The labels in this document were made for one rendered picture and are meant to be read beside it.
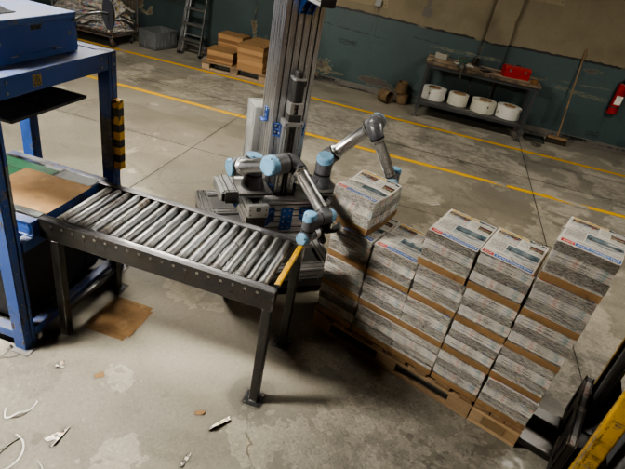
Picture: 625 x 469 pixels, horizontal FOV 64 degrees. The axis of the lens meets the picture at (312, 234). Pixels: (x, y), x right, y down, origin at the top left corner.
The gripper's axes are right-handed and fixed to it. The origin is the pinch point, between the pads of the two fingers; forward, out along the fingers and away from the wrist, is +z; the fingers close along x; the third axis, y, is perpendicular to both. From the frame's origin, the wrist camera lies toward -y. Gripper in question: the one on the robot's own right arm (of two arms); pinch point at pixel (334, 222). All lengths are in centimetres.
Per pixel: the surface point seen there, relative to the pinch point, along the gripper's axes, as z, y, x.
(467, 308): 5, -14, -89
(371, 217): 4.5, 12.2, -20.5
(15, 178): -106, -5, 158
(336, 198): 3.7, 13.7, 4.4
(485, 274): 5, 11, -91
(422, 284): 5, -13, -62
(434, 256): 4, 7, -63
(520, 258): 16, 22, -102
